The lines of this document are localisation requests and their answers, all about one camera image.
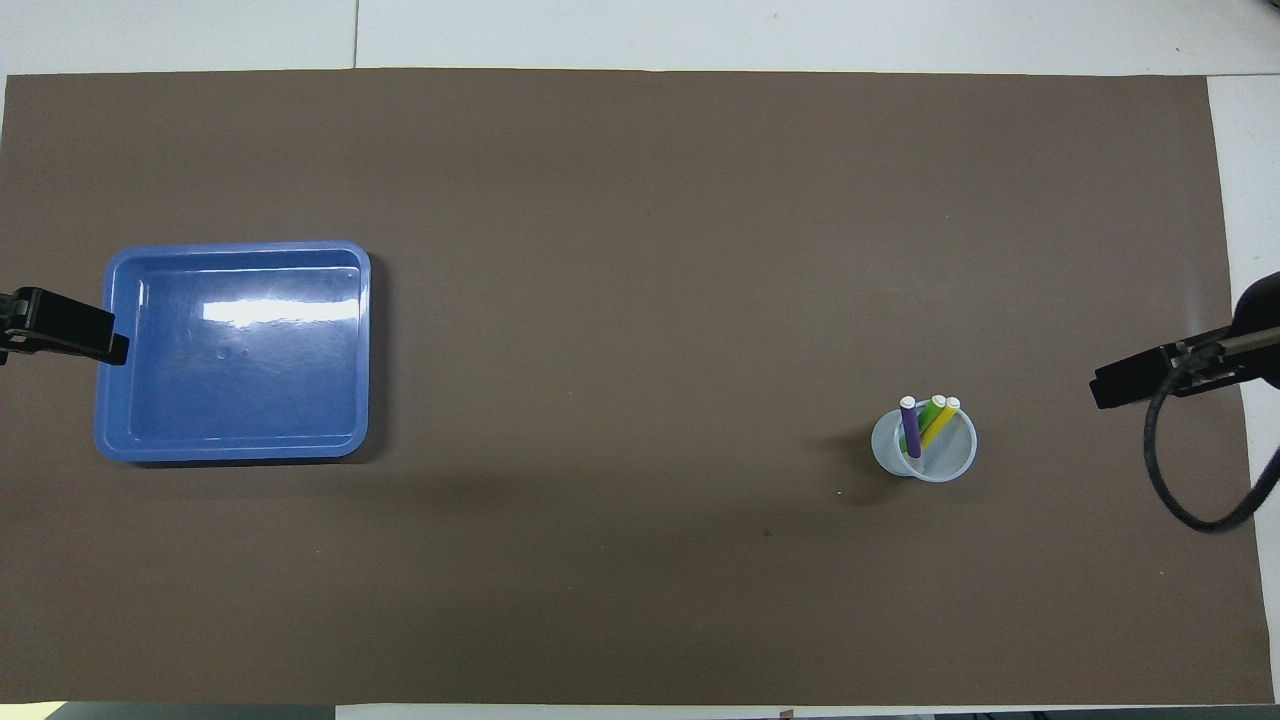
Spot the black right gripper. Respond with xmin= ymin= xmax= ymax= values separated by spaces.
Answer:
xmin=1090 ymin=271 xmax=1280 ymax=411

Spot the yellow highlighter pen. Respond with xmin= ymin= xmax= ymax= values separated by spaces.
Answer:
xmin=920 ymin=397 xmax=962 ymax=449

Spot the blue plastic tray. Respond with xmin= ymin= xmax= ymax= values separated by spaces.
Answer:
xmin=94 ymin=240 xmax=372 ymax=464

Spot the translucent plastic cup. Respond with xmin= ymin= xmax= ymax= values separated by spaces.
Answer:
xmin=871 ymin=400 xmax=978 ymax=483

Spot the brown table mat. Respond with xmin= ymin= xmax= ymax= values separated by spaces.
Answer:
xmin=0 ymin=68 xmax=1276 ymax=706

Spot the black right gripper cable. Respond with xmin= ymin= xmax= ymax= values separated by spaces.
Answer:
xmin=1143 ymin=348 xmax=1280 ymax=534

